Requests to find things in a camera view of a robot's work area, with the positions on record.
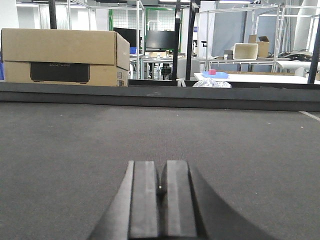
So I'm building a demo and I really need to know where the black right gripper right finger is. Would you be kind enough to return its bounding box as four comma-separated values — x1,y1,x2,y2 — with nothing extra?
161,160,274,240

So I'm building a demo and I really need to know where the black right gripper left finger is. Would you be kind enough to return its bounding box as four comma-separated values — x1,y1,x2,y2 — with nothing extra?
88,160,160,240

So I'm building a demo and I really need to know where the white open bin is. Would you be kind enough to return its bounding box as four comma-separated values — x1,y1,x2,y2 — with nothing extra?
232,43,259,60

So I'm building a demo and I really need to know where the crumpled clear plastic bag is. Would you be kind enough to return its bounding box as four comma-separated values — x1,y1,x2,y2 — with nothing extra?
193,78,232,89

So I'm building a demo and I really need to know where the light blue tray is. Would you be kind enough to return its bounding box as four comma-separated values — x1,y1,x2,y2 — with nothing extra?
201,71,229,79

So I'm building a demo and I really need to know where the white side table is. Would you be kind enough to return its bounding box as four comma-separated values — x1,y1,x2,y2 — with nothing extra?
193,72,320,85

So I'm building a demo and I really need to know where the pink cube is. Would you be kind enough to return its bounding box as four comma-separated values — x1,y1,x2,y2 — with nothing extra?
208,69,217,76

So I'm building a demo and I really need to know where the large cardboard box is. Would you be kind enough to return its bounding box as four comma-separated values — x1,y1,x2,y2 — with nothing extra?
1,28,130,87

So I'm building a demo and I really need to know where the black computer monitor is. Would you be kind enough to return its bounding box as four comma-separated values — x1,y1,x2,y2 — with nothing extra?
145,30,176,50

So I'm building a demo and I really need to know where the small brown cardboard box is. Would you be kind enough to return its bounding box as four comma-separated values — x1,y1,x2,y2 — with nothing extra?
248,34,270,58

